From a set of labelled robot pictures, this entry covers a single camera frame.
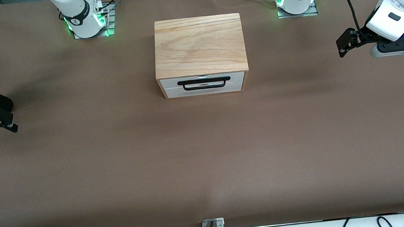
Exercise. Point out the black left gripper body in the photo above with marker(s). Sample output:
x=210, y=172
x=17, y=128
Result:
x=358, y=37

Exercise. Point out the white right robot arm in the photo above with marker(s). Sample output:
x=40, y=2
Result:
x=75, y=9

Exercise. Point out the wooden drawer cabinet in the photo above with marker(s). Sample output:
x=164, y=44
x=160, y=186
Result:
x=199, y=45

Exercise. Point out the metal edge bracket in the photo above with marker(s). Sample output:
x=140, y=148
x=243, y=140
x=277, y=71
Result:
x=218, y=224

